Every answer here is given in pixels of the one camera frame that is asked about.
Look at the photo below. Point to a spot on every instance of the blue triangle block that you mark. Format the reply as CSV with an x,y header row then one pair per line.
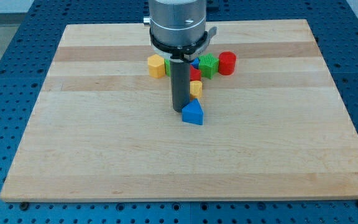
x,y
193,113

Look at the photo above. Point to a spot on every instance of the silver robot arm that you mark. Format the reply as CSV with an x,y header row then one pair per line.
x,y
178,29

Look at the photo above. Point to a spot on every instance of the small yellow block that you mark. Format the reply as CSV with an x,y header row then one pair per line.
x,y
196,89

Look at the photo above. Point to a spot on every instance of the red block behind tool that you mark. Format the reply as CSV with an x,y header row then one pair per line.
x,y
195,74

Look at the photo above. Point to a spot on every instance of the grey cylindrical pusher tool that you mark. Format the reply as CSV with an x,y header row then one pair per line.
x,y
180,84

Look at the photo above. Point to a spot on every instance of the green block behind tool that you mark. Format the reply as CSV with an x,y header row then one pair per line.
x,y
167,67

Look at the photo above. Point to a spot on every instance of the small blue block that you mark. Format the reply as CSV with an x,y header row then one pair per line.
x,y
195,63

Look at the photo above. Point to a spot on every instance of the yellow hexagon block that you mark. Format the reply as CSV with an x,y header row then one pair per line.
x,y
156,65

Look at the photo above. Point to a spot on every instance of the green star block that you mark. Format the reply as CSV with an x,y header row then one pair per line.
x,y
208,64

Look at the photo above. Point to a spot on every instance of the red cylinder block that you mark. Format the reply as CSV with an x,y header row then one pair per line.
x,y
227,63

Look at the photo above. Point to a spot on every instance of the wooden board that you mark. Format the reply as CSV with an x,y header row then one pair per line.
x,y
103,130

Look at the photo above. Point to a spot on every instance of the blue perforated table plate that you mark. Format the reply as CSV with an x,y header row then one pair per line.
x,y
25,63

